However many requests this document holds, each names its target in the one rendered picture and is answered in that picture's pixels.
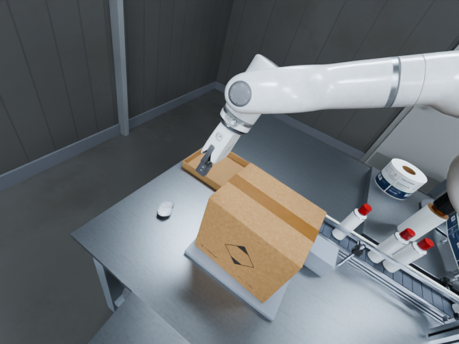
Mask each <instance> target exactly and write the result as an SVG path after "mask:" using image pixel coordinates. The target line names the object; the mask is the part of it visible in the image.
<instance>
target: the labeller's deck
mask: <svg viewBox="0 0 459 344"><path fill-rule="evenodd" d="M379 173H380V171H379V170H378V169H376V168H374V167H372V168H371V169H370V170H369V171H368V172H367V178H366V183H365V190H364V195H363V202H362V205H363V204H365V203H366V204H368V205H370V206H371V208H372V211H371V212H369V213H368V214H367V215H366V216H367V218H366V219H365V220H364V221H363V222H362V223H361V224H360V225H359V226H358V230H357V233H358V234H359V235H361V236H362V237H364V238H365V239H367V240H369V241H370V242H372V243H373V244H375V245H377V246H378V245H379V244H380V243H381V242H383V241H385V240H386V239H387V238H389V237H390V236H391V235H393V234H394V233H395V232H397V229H396V227H397V226H398V225H400V224H401V223H403V222H404V221H405V220H407V219H408V218H410V217H411V216H412V215H413V214H415V213H416V212H418V211H419V210H420V209H421V202H422V201H423V200H424V199H431V200H434V199H433V198H431V197H429V196H427V195H425V194H423V193H421V192H419V191H418V190H416V191H415V192H414V193H413V194H412V195H410V196H409V197H408V198H406V199H405V200H400V199H396V198H393V197H391V196H389V195H388V194H387V193H385V192H384V191H383V190H381V189H380V188H379V187H378V185H377V184H376V182H375V177H376V176H377V175H378V174H379ZM424 238H428V239H430V240H431V241H432V242H433V243H434V246H433V247H432V248H430V249H428V250H427V251H426V252H427V253H426V255H424V256H423V257H420V258H418V259H417V260H415V261H413V262H412V263H410V264H408V265H409V266H411V267H412V268H414V269H416V270H417V271H419V272H421V273H422V274H424V275H426V276H427V277H429V278H431V279H432V280H433V281H435V282H437V283H438V284H440V278H443V277H447V278H448V279H451V278H453V277H452V276H451V274H450V271H452V270H453V271H454V270H457V269H458V266H457V264H456V260H455V258H454V254H453V252H452V249H451V246H450V244H449V240H448V241H446V242H445V244H442V243H441V241H440V240H444V239H445V238H447V236H446V235H445V234H444V233H442V232H441V231H440V230H438V229H437V228H436V227H435V228H433V229H432V230H431V231H429V232H427V233H426V234H424V235H423V236H421V237H420V238H418V239H416V240H415V241H414V242H420V241H421V240H423V239H424ZM453 285H454V286H453V287H451V288H449V289H450V291H452V292H453V293H455V294H456V295H458V296H459V281H454V282H453Z"/></svg>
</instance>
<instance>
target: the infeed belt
mask: <svg viewBox="0 0 459 344"><path fill-rule="evenodd" d="M334 228H335V227H333V226H332V225H330V224H328V223H327V222H325V221H323V223H322V225H321V227H320V230H319V233H321V234H322V235H324V236H326V237H327V238H328V239H330V240H332V241H333V242H335V243H336V244H338V245H340V246H341V247H342V248H345V249H346V250H347V251H349V252H350V253H352V247H353V246H355V245H356V244H357V241H356V240H354V239H352V238H351V237H349V236H348V235H347V236H346V237H345V238H344V239H343V240H340V241H339V240H336V239H335V238H334V237H333V236H332V233H331V232H332V230H334ZM369 251H371V250H370V249H369V248H367V247H365V248H364V249H363V254H362V255H361V256H360V257H359V258H360V259H361V260H363V261H364V262H366V263H368V264H369V265H371V266H372V267H374V268H376V269H377V270H378V271H380V272H382V273H383V274H385V275H386V276H388V277H389V278H391V279H392V280H394V281H395V282H397V283H399V284H400V285H401V286H403V287H405V288H407V289H408V290H409V291H411V292H413V293H414V294H416V295H417V296H419V297H420V298H422V299H424V300H425V301H426V302H428V303H430V304H431V305H433V306H435V307H436V308H437V309H439V310H440V311H442V312H444V313H445V314H447V315H449V316H450V317H451V316H454V312H453V311H452V309H451V305H452V304H455V302H453V301H452V300H450V299H449V298H447V297H445V296H444V295H442V294H441V293H439V292H437V291H436V290H434V289H433V288H431V287H429V286H427V285H426V284H425V283H422V282H421V281H420V280H418V279H416V278H415V277H414V276H411V275H410V274H409V273H407V272H405V271H403V270H402V269H399V270H397V271H396V272H394V273H389V272H388V271H386V269H384V268H383V265H382V262H383V261H384V260H385V259H384V260H382V261H381V262H379V263H373V262H371V261H370V260H369V259H368V257H367V253H368V252H369Z"/></svg>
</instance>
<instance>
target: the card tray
mask: <svg viewBox="0 0 459 344"><path fill-rule="evenodd" d="M201 150H202V148H201V149H200V150H199V151H197V152H195V153H194V154H192V155H191V156H189V157H188V158H186V159H185V160H183V161H182V167H183V168H184V169H186V170H187V171H189V172H190V173H192V174H193V175H194V176H196V177H198V178H199V179H200V180H202V181H203V182H205V183H207V184H208V185H209V186H211V187H213V188H214V189H215V190H218V189H220V187H222V186H223V185H224V184H225V183H227V181H228V180H229V179H230V178H232V177H233V176H234V175H235V174H237V173H239V172H240V171H241V170H242V169H244V168H245V167H246V166H247V165H248V164H249V162H247V161H246V160H244V159H243V158H241V157H240V156H237V155H236V154H234V153H233V152H231V151H230V153H229V154H228V155H227V156H226V157H225V158H224V159H222V160H221V161H219V162H218V163H216V164H212V168H211V169H210V170H209V172H208V174H207V175H205V176H204V177H202V176H201V175H200V174H199V173H198V172H196V168H197V166H198V165H199V163H200V162H201V161H200V160H201V159H202V158H203V156H204V155H205V154H201Z"/></svg>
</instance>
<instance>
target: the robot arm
mask: <svg viewBox="0 0 459 344"><path fill-rule="evenodd" d="M225 100H226V104H225V106H224V107H223V108H222V111H221V112H220V114H221V116H220V118H219V119H220V121H221V122H220V124H219V125H218V126H217V127H216V128H215V130H214V132H213V133H212V134H211V136H210V137H209V139H208V140H207V141H206V144H205V145H204V146H203V148H202V150H201V154H205V155H204V156H203V158H202V159H201V160H200V161H201V162H200V163H199V165H198V166H197V168H196V172H198V173H199V174H200V175H201V176H202V177H204V176H205V175H207V174H208V172H209V170H210V169H211V168H212V164H216V163H218V162H219V161H221V160H222V159H224V158H225V157H226V156H227V155H228V154H229V153H230V151H231V150H232V148H233V146H234V145H235V144H236V142H237V140H238V139H239V137H240V136H241V135H244V134H245V133H247V132H248V131H250V129H251V128H252V126H253V125H254V123H255V122H256V121H257V119H258V118H259V116H260V115H261V114H280V113H303V112H309V111H318V110H325V109H373V108H392V107H410V106H427V107H431V108H433V109H436V110H437V111H439V112H440V113H442V114H445V115H448V116H450V117H454V118H457V119H459V51H444V52H437V53H425V54H418V55H405V56H398V57H385V58H379V59H366V60H360V61H349V62H343V63H333V64H325V65H301V66H286V67H279V66H277V65H276V64H275V63H273V62H272V61H271V60H269V59H268V58H266V57H265V56H263V55H256V56H255V57H254V58H253V61H252V62H251V64H250V65H249V67H248V68H247V70H246V72H243V73H240V74H237V75H236V76H234V77H233V78H231V79H230V80H229V82H228V83H227V85H226V87H225ZM446 184H447V194H448V197H449V200H450V202H451V204H452V206H453V207H454V209H455V211H456V213H457V215H458V217H459V154H458V155H457V156H456V157H455V158H454V159H453V160H452V162H451V164H450V166H449V168H448V171H447V180H446Z"/></svg>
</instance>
